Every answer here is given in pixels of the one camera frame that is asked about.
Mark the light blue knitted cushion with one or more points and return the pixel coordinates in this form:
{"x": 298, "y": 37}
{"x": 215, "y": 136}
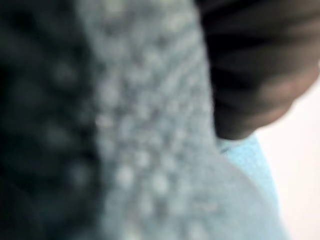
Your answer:
{"x": 140, "y": 130}

